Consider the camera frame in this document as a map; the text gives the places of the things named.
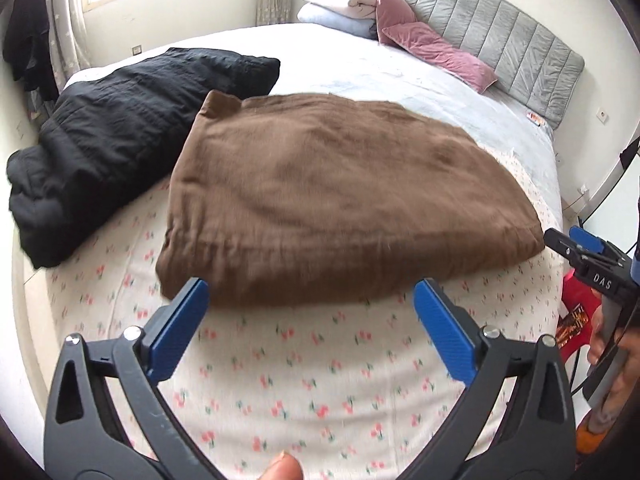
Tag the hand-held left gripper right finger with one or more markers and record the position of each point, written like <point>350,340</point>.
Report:
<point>445,330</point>

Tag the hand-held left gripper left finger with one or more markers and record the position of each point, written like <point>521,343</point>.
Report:
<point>180,330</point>

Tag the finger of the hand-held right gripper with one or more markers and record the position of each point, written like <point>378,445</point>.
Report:
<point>586,239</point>
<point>565,250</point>

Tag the brown jacket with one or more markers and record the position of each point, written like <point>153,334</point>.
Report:
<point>325,200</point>

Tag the hanging dark clothes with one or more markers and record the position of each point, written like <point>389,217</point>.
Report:
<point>30,35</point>

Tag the person's right hand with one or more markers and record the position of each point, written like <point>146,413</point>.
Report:
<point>620,395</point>

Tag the person's left hand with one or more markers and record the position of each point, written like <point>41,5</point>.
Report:
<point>282,467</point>

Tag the red plastic stool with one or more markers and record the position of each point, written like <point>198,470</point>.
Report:
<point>575,290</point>

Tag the white wardrobe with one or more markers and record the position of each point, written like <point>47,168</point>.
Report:
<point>620,200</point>

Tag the patterned packet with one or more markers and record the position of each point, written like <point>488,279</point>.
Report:
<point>572,325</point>

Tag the small red white packet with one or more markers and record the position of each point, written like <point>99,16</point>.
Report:
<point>536,117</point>

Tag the cherry print blanket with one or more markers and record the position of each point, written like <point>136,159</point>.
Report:
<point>300,385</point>

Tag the black quilted jacket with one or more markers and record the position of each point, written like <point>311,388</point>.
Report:
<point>125,125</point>

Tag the grey padded headboard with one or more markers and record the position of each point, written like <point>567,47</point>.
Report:
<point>500,40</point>

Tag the long pink velvet pillow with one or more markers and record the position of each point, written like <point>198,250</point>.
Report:
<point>440,52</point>

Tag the bed with light blue sheet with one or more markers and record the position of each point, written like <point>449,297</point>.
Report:
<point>350,70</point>

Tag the square pink velvet pillow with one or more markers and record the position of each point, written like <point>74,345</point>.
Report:
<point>387,7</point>

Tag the folded white and blue bedding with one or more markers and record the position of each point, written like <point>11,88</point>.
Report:
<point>335,22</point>

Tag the patterned sheer curtain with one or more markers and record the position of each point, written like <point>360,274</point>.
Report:
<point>67,15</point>

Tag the white folded blanket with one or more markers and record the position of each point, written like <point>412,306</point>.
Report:
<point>330,0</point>

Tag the white wall socket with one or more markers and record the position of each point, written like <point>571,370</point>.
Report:
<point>603,116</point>

